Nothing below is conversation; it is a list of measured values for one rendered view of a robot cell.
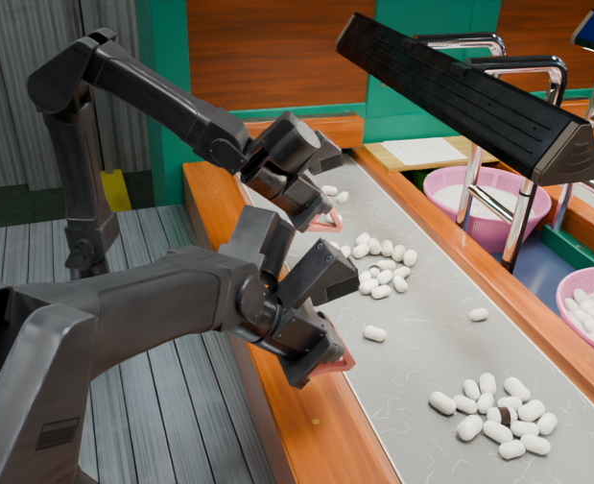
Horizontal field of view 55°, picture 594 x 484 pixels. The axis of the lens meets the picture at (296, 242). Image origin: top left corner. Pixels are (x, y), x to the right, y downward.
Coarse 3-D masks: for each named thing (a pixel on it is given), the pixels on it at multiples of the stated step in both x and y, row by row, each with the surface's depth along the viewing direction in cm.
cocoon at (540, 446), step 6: (522, 438) 69; (528, 438) 68; (534, 438) 68; (540, 438) 68; (528, 444) 68; (534, 444) 68; (540, 444) 68; (546, 444) 68; (534, 450) 68; (540, 450) 68; (546, 450) 68
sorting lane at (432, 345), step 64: (384, 192) 128; (384, 256) 105; (448, 256) 106; (384, 320) 89; (448, 320) 90; (384, 384) 78; (448, 384) 78; (384, 448) 68; (448, 448) 69; (576, 448) 70
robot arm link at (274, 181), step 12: (252, 156) 89; (264, 156) 86; (252, 168) 86; (264, 168) 85; (276, 168) 87; (240, 180) 89; (252, 180) 86; (264, 180) 86; (276, 180) 87; (264, 192) 88; (276, 192) 88
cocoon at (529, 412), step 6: (528, 402) 73; (534, 402) 73; (540, 402) 73; (522, 408) 72; (528, 408) 72; (534, 408) 72; (540, 408) 72; (522, 414) 72; (528, 414) 72; (534, 414) 72; (540, 414) 72; (522, 420) 72; (528, 420) 72; (534, 420) 72
